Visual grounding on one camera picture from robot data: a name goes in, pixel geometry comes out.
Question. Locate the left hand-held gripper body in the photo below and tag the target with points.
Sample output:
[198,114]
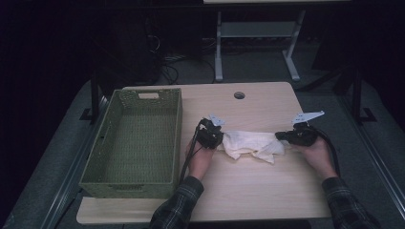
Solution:
[208,135]

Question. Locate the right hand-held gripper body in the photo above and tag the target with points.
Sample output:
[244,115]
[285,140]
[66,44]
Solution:
[302,135]

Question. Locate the white cloth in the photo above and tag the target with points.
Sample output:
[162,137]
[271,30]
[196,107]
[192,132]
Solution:
[251,143]

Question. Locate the green perforated plastic basket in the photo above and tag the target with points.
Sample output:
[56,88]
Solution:
[133,152]

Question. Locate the person's left hand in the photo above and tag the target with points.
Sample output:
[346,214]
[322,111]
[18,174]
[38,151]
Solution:
[200,160]

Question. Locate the person's right hand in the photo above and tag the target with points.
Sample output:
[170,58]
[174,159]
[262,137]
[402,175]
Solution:
[318,157]

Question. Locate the black metal stand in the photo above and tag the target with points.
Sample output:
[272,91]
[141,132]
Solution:
[94,95]
[357,95]

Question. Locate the aluminium rail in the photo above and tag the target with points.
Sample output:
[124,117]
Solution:
[375,159]
[73,165]

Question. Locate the white metal desk frame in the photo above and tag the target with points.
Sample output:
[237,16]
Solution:
[258,30]

